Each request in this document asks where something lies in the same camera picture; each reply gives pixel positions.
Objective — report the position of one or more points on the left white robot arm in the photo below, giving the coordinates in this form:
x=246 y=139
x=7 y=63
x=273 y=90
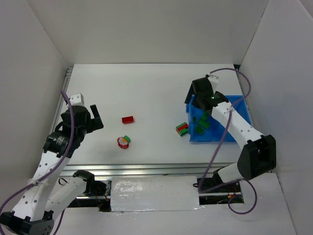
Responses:
x=38 y=208

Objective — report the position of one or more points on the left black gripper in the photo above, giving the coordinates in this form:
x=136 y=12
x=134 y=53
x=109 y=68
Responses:
x=91 y=121

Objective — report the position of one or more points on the green small lego brick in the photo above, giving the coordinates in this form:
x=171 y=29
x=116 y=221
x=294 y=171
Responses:
x=127 y=138

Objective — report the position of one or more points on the silver tape cover plate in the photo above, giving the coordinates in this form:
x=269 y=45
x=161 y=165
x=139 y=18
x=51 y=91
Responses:
x=143 y=194

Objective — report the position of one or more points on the red flower lego piece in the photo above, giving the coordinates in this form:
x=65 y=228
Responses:
x=122 y=143

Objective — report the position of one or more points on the red rectangular lego brick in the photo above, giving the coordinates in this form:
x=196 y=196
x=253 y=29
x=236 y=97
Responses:
x=128 y=120

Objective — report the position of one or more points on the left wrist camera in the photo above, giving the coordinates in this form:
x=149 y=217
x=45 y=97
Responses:
x=77 y=100

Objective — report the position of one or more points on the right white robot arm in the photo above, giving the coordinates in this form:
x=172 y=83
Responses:
x=258 y=152

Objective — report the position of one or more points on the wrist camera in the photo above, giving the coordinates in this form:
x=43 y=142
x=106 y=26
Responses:
x=77 y=100
x=214 y=80

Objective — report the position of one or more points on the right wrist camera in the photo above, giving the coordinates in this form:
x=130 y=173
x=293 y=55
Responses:
x=214 y=80

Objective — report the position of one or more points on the green red layered lego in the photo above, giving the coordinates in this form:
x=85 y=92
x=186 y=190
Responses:
x=182 y=129

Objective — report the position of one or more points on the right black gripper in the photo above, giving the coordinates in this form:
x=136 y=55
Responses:
x=200 y=91

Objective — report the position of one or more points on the blue plastic divided bin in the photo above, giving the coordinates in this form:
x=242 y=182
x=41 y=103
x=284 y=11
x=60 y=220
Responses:
x=216 y=130

